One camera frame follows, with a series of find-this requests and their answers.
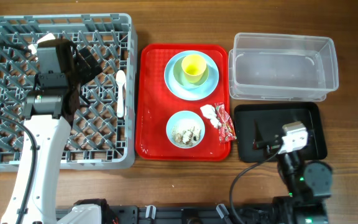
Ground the red snack wrapper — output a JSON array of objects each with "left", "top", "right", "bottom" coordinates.
[{"left": 214, "top": 102, "right": 237, "bottom": 143}]

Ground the white plastic spoon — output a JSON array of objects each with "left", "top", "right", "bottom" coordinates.
[{"left": 116, "top": 70, "right": 126, "bottom": 118}]

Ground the white napkin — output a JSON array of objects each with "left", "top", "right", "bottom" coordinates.
[{"left": 200, "top": 105, "right": 221, "bottom": 129}]

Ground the food scraps and rice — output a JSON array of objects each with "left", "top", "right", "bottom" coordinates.
[{"left": 171, "top": 126, "right": 201, "bottom": 148}]

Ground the light blue food bowl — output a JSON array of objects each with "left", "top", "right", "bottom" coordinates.
[{"left": 166, "top": 111, "right": 205, "bottom": 149}]

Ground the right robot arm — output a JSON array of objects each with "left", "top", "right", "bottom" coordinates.
[{"left": 253, "top": 131, "right": 333, "bottom": 224}]

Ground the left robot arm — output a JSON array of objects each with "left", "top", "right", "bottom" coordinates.
[{"left": 1, "top": 39, "right": 102, "bottom": 223}]

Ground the grey plastic dishwasher rack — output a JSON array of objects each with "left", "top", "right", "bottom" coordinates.
[{"left": 0, "top": 13, "right": 137, "bottom": 172}]

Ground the black plastic tray bin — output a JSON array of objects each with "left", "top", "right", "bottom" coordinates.
[{"left": 234, "top": 102, "right": 328, "bottom": 163}]

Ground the clear plastic bin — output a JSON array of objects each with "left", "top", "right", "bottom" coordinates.
[{"left": 228, "top": 32, "right": 339, "bottom": 101}]

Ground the light blue plate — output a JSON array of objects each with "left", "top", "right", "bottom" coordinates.
[{"left": 164, "top": 50, "right": 219, "bottom": 101}]

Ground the red plastic tray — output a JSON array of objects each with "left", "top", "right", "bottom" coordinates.
[{"left": 135, "top": 44, "right": 231, "bottom": 161}]

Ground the light green small bowl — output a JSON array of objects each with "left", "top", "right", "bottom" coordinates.
[{"left": 173, "top": 57, "right": 209, "bottom": 89}]

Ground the yellow plastic cup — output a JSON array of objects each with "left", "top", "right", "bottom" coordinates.
[{"left": 181, "top": 54, "right": 207, "bottom": 83}]

